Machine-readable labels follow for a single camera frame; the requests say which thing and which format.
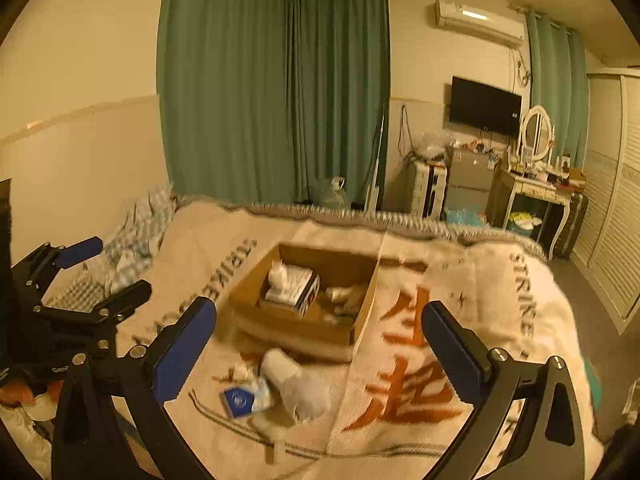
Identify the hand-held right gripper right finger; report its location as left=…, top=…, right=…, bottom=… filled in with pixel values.
left=421, top=301, right=597, bottom=480

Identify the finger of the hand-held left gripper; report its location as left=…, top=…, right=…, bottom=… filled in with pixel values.
left=10, top=236, right=104, bottom=306
left=32, top=280, right=153, bottom=343

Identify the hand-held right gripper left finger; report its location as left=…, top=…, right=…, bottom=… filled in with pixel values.
left=52, top=296, right=217, bottom=480

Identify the brown cardboard box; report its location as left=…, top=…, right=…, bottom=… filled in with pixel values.
left=228, top=243, right=381, bottom=364

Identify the white sock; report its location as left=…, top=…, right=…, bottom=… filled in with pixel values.
left=260, top=347, right=332, bottom=423

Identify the person's left forearm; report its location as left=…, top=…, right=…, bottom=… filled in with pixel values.
left=0, top=380, right=57, bottom=480

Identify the white soft cloth piece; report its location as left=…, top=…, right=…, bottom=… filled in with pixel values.
left=249, top=412, right=292, bottom=464

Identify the checked blue quilt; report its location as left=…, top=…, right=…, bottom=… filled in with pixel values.
left=47, top=182, right=177, bottom=311

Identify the blue tissue packet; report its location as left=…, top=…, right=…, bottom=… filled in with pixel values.
left=220, top=381, right=274, bottom=419

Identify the printed beige blanket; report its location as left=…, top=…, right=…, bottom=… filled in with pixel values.
left=45, top=200, right=607, bottom=480

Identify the white plush toy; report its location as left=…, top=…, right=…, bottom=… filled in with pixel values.
left=325, top=283, right=369, bottom=317

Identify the white and black tissue box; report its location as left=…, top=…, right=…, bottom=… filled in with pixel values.
left=258, top=260, right=321, bottom=317

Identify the pale blue plastic bag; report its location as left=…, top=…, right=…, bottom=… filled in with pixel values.
left=444, top=207, right=489, bottom=229

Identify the yellow and white bag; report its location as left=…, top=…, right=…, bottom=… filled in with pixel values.
left=507, top=209, right=544, bottom=234

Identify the white floor appliance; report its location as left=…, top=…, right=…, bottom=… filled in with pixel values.
left=412, top=159, right=449, bottom=220

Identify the grey mini fridge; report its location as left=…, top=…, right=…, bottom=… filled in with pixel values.
left=444, top=145, right=499, bottom=222

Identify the dark suitcase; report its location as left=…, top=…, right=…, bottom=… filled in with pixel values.
left=554, top=192, right=590, bottom=260

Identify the white dressing table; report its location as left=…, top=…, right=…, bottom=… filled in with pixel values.
left=492, top=162, right=577, bottom=262

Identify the large clear water jug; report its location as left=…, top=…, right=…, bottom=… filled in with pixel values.
left=309, top=175, right=351, bottom=209

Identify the clear plastic bag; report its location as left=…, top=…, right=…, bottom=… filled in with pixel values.
left=417, top=132, right=456, bottom=162

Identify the wide green curtain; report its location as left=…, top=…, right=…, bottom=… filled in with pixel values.
left=157, top=0, right=294, bottom=209

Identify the white louvred wardrobe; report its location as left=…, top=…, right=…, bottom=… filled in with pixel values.
left=570, top=67, right=640, bottom=334

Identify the white oval mirror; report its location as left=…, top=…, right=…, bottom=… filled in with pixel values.
left=518, top=105, right=557, bottom=164

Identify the green corner curtain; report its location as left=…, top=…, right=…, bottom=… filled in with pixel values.
left=287, top=0, right=391, bottom=207

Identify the narrow green curtain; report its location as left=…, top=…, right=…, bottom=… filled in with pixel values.
left=527, top=7, right=589, bottom=171

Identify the white air conditioner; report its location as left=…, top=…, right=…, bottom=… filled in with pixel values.
left=433, top=0, right=526, bottom=50

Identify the black wall television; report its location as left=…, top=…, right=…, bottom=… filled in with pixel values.
left=448, top=75, right=523, bottom=137

